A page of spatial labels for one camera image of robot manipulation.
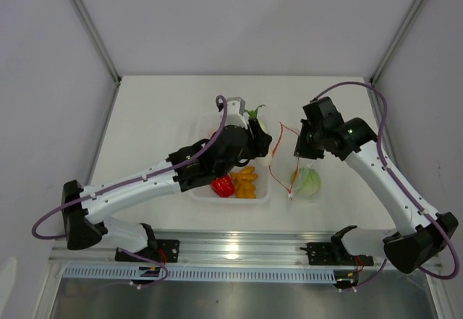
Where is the white radish with leaves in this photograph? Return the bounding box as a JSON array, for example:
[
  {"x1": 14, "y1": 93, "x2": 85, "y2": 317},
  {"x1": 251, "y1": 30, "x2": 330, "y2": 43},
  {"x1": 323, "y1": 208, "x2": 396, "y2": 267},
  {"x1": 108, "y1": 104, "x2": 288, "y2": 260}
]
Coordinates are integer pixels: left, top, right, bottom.
[{"x1": 245, "y1": 104, "x2": 272, "y2": 167}]

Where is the green cabbage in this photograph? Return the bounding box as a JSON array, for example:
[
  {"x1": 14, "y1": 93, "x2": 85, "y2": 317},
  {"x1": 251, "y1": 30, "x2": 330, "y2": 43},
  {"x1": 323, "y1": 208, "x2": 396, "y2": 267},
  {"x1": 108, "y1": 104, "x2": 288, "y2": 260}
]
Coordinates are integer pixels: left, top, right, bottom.
[{"x1": 290, "y1": 167, "x2": 321, "y2": 197}]

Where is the clear zip top bag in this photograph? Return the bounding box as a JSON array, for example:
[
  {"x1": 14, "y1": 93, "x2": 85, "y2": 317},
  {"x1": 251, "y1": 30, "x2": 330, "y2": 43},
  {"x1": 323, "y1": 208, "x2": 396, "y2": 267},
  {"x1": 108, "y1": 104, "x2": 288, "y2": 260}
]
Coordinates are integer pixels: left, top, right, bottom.
[{"x1": 268, "y1": 122, "x2": 321, "y2": 203}]

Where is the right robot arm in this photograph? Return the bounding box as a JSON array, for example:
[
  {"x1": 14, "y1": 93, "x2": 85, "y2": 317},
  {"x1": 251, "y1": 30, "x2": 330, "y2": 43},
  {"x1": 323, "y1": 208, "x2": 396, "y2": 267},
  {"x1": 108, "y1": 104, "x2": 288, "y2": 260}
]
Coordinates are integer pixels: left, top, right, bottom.
[{"x1": 294, "y1": 116, "x2": 459, "y2": 273}]

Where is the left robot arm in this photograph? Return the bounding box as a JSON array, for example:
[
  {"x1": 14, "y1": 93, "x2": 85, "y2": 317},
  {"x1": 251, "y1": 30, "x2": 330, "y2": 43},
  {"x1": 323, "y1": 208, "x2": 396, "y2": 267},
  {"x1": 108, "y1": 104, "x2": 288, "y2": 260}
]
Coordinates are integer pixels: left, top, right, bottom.
[{"x1": 62, "y1": 119, "x2": 272, "y2": 261}]

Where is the white plastic basket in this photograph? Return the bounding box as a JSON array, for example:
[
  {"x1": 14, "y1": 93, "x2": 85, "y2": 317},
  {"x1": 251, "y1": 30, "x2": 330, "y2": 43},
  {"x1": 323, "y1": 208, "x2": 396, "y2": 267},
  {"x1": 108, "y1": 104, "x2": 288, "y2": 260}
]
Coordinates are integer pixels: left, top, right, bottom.
[{"x1": 190, "y1": 114, "x2": 271, "y2": 205}]

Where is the red bell pepper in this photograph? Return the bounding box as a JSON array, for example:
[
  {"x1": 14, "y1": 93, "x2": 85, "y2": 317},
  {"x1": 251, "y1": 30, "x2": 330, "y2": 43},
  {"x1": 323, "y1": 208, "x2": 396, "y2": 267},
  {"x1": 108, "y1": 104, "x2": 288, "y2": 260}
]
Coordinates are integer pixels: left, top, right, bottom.
[{"x1": 210, "y1": 174, "x2": 235, "y2": 197}]

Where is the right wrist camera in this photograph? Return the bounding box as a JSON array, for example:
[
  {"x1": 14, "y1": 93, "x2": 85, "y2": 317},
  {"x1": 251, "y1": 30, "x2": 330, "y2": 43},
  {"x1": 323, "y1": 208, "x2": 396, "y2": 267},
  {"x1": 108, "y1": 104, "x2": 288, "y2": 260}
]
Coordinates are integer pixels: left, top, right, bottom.
[{"x1": 302, "y1": 97, "x2": 344, "y2": 132}]

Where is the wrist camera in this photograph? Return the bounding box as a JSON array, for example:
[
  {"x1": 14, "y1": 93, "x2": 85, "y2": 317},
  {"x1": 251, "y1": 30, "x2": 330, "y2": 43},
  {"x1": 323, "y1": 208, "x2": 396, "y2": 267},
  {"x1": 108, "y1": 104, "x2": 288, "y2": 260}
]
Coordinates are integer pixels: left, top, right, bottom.
[
  {"x1": 302, "y1": 97, "x2": 344, "y2": 132},
  {"x1": 216, "y1": 95, "x2": 248, "y2": 129}
]

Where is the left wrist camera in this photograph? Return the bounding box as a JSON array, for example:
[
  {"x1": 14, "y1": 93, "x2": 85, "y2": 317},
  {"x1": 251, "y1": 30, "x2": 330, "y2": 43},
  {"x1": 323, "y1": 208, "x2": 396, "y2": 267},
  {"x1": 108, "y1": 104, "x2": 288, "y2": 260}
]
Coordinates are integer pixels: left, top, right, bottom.
[{"x1": 216, "y1": 95, "x2": 248, "y2": 129}]

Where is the aluminium mounting rail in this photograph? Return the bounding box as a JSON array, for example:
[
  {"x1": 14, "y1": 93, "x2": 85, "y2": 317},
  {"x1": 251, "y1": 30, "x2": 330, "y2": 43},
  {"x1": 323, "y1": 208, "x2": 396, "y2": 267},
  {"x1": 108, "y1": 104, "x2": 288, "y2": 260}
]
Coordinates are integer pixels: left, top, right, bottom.
[{"x1": 48, "y1": 229, "x2": 443, "y2": 268}]

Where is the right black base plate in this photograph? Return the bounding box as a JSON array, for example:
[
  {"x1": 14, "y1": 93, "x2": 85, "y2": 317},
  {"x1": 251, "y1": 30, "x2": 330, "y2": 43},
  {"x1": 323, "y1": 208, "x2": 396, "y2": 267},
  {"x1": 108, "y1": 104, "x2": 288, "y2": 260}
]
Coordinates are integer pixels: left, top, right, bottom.
[{"x1": 300, "y1": 242, "x2": 374, "y2": 266}]

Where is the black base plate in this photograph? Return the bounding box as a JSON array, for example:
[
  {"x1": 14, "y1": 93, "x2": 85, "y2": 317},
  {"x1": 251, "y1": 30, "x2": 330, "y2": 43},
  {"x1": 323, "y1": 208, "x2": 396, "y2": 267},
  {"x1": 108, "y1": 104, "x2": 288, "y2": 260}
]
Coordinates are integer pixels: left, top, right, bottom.
[
  {"x1": 300, "y1": 242, "x2": 374, "y2": 266},
  {"x1": 115, "y1": 239, "x2": 180, "y2": 263}
]

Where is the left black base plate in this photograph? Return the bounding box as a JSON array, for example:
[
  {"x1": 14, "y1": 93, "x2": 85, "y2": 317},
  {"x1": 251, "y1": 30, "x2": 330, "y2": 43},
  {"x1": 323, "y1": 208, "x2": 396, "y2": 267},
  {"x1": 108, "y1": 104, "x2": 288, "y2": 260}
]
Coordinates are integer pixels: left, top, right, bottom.
[{"x1": 115, "y1": 239, "x2": 180, "y2": 263}]

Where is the white slotted cable duct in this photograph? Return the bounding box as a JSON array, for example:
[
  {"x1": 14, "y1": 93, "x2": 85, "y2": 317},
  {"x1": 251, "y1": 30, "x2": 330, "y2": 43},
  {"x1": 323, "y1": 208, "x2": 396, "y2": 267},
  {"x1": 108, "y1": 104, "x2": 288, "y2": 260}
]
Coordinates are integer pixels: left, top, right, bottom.
[{"x1": 63, "y1": 265, "x2": 336, "y2": 284}]

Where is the right aluminium frame post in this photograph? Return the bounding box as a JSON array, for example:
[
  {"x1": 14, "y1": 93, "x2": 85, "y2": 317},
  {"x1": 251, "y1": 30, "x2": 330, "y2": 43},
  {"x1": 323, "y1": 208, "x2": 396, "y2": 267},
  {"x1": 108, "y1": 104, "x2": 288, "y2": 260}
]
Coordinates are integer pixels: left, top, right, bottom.
[{"x1": 369, "y1": 0, "x2": 428, "y2": 85}]

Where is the aluminium frame post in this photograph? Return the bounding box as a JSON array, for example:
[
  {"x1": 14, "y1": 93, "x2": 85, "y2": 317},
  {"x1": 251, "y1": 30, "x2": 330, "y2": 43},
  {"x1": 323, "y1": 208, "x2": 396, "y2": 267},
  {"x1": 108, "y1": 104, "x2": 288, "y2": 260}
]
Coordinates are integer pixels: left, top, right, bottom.
[
  {"x1": 69, "y1": 0, "x2": 122, "y2": 86},
  {"x1": 369, "y1": 0, "x2": 428, "y2": 85}
]

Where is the left aluminium frame post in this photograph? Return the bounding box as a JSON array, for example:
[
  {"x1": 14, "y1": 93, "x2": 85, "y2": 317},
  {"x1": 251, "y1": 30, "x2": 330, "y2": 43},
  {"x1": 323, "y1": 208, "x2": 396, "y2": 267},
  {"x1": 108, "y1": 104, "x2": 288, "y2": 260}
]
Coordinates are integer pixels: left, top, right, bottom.
[{"x1": 69, "y1": 0, "x2": 122, "y2": 86}]

